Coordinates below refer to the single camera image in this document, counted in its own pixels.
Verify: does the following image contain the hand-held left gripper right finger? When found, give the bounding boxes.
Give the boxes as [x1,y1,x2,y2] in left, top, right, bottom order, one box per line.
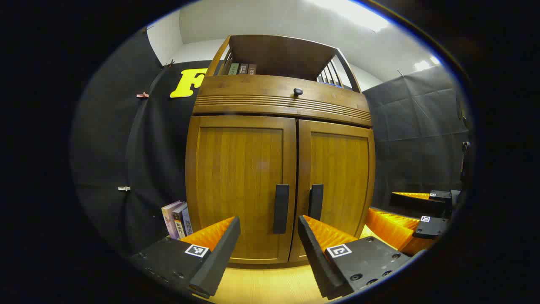
[297,214,412,301]

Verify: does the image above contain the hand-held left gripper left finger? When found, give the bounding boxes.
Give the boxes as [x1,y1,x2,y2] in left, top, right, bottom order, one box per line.
[129,216,241,299]

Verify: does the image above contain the wooden double-door shoe cabinet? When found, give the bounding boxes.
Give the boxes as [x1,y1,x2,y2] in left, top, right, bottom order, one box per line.
[185,35,377,266]

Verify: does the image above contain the blue purple book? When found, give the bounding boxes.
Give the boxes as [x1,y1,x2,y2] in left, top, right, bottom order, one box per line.
[181,207,194,236]

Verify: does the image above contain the dark book with yellow label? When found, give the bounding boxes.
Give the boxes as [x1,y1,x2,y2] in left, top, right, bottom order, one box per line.
[172,204,188,239]

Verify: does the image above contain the pink purple book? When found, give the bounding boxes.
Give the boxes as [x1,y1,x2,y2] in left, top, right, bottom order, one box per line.
[162,201,183,240]

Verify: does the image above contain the black backdrop cloth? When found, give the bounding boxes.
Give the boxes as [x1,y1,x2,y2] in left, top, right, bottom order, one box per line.
[70,27,211,258]
[362,65,471,212]

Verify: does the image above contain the small ceiling light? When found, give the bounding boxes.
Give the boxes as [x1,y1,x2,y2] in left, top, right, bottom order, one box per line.
[413,55,441,71]

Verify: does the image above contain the wooden drawer with black knob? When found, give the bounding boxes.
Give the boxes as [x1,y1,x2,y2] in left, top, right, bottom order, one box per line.
[193,75,373,128]

